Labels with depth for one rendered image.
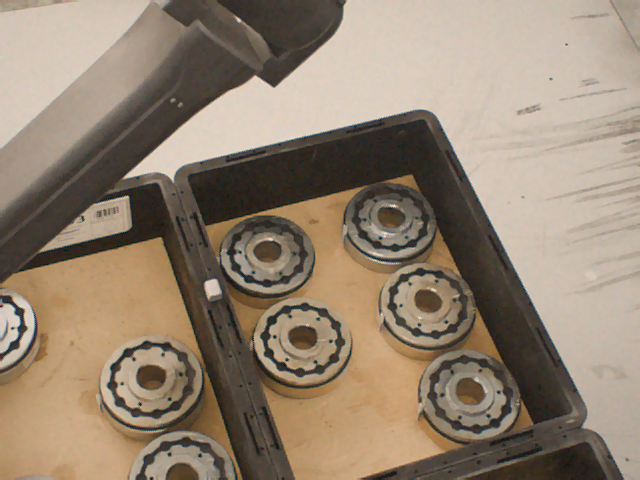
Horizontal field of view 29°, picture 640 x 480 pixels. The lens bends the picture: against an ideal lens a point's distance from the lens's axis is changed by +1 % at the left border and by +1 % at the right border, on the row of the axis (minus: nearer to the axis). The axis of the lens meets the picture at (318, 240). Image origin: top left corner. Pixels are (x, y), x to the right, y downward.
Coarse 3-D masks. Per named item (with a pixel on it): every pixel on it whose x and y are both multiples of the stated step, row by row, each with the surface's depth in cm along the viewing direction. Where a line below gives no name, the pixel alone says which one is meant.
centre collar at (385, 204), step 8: (384, 200) 136; (392, 200) 136; (376, 208) 136; (384, 208) 136; (392, 208) 136; (400, 208) 136; (408, 208) 136; (376, 216) 135; (408, 216) 135; (376, 224) 134; (408, 224) 135; (384, 232) 134; (392, 232) 134; (400, 232) 134
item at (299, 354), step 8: (296, 320) 127; (304, 320) 127; (312, 320) 127; (288, 328) 126; (312, 328) 127; (320, 328) 127; (280, 336) 126; (288, 336) 126; (320, 336) 126; (280, 344) 126; (288, 344) 125; (320, 344) 126; (288, 352) 125; (296, 352) 125; (304, 352) 125; (312, 352) 125; (320, 352) 126
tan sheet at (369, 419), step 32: (352, 192) 141; (224, 224) 138; (320, 224) 138; (384, 224) 139; (320, 256) 136; (448, 256) 137; (320, 288) 134; (352, 288) 134; (256, 320) 131; (352, 320) 132; (480, 320) 133; (352, 352) 130; (384, 352) 130; (352, 384) 128; (384, 384) 128; (416, 384) 128; (288, 416) 125; (320, 416) 125; (352, 416) 126; (384, 416) 126; (416, 416) 126; (288, 448) 123; (320, 448) 123; (352, 448) 124; (384, 448) 124; (416, 448) 124
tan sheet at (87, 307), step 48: (48, 288) 132; (96, 288) 132; (144, 288) 132; (48, 336) 128; (96, 336) 129; (192, 336) 129; (48, 384) 125; (96, 384) 126; (144, 384) 126; (0, 432) 122; (48, 432) 123; (96, 432) 123
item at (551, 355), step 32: (352, 128) 133; (384, 128) 134; (224, 160) 130; (256, 160) 131; (448, 160) 132; (192, 192) 127; (192, 224) 125; (480, 224) 128; (224, 288) 121; (512, 288) 123; (224, 320) 119; (544, 352) 120; (256, 384) 116; (256, 416) 114; (576, 416) 116; (480, 448) 114
